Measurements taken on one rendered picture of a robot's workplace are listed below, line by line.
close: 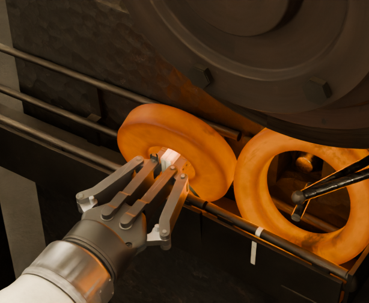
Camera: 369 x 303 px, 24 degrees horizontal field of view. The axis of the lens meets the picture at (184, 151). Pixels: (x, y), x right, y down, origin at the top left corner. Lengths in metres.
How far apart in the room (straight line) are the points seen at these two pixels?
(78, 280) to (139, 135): 0.23
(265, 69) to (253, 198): 0.31
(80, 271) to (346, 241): 0.32
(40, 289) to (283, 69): 0.33
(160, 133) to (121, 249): 0.16
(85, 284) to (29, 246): 1.09
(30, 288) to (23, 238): 1.12
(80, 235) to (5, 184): 1.21
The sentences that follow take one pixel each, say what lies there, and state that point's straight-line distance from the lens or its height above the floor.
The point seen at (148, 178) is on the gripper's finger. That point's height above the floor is 0.76.
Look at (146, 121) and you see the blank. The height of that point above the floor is 0.82.
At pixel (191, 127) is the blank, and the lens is 1.02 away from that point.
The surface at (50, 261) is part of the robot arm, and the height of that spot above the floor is 0.79.
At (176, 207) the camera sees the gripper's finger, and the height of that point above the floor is 0.76.
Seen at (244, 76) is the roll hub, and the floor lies 1.01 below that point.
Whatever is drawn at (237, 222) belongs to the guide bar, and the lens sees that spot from 1.06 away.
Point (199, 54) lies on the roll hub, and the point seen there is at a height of 1.02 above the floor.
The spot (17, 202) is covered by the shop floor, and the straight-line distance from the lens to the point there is 2.10.
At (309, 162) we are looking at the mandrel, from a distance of 1.09.
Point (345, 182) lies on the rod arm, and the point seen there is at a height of 0.89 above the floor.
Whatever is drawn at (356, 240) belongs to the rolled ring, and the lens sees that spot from 1.03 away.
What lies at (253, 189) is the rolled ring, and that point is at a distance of 1.06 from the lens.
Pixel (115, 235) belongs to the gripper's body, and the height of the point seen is 0.79.
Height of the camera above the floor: 1.50
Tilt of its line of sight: 43 degrees down
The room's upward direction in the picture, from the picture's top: straight up
